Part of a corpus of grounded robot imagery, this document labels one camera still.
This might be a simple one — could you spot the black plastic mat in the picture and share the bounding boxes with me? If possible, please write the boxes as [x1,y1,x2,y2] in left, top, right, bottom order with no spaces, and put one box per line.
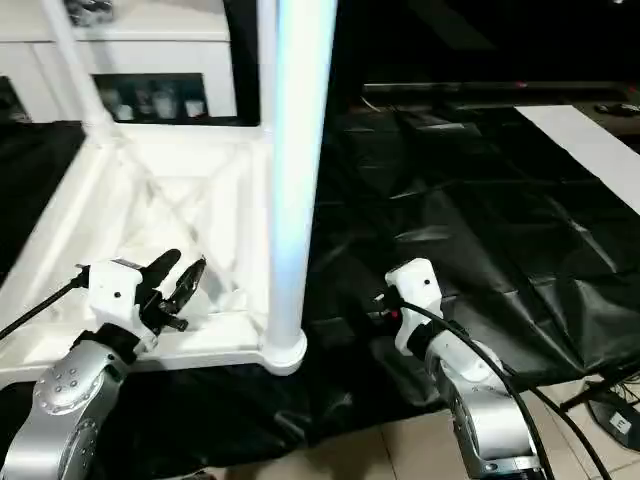
[0,100,640,480]

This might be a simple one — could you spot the white cabinet with glass doors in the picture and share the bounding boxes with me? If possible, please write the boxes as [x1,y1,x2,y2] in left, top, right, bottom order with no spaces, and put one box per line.
[0,0,239,127]

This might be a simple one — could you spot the black round floor base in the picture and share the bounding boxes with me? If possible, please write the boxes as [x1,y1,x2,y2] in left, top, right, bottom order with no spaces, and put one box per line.
[588,390,640,447]

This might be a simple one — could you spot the white flat sheet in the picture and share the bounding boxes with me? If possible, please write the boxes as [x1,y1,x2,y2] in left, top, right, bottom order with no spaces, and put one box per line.
[514,103,640,217]

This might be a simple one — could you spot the small grey patterned box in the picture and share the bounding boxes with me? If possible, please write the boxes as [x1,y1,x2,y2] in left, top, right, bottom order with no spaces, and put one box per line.
[64,0,117,27]

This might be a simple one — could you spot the black backdrop cloth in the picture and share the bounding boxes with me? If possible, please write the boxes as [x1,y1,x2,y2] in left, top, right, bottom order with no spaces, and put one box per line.
[228,0,640,101]

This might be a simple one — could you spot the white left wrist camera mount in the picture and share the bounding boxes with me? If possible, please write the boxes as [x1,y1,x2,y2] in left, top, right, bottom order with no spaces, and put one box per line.
[86,257,163,353]

